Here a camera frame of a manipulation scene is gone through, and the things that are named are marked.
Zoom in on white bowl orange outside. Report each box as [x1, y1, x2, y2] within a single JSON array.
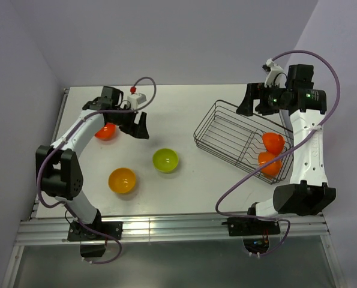
[[257, 151, 283, 177]]

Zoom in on red-orange plastic bowl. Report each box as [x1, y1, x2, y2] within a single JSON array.
[[262, 133, 285, 156]]

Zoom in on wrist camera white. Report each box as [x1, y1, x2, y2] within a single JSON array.
[[127, 86, 146, 110], [262, 58, 286, 88]]

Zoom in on lime green bowl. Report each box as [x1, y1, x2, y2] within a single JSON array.
[[152, 148, 179, 173]]

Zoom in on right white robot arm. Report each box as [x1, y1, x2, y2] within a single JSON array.
[[236, 59, 336, 234]]

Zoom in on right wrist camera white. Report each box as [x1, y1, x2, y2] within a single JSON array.
[[262, 58, 286, 88]]

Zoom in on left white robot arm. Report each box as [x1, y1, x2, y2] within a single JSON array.
[[35, 86, 151, 239]]

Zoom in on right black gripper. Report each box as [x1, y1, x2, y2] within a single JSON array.
[[236, 82, 288, 116]]

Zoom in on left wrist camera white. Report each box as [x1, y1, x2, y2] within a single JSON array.
[[127, 86, 146, 110]]

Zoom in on yellow-orange bowl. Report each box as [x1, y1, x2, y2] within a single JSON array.
[[108, 167, 137, 194]]

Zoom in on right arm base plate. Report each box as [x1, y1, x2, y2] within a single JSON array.
[[222, 217, 281, 257]]

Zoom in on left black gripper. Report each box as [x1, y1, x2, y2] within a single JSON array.
[[109, 104, 149, 139]]

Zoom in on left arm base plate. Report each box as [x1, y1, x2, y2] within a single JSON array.
[[67, 221, 124, 259]]

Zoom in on dark wire dish rack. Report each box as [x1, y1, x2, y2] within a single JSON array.
[[193, 100, 293, 173]]

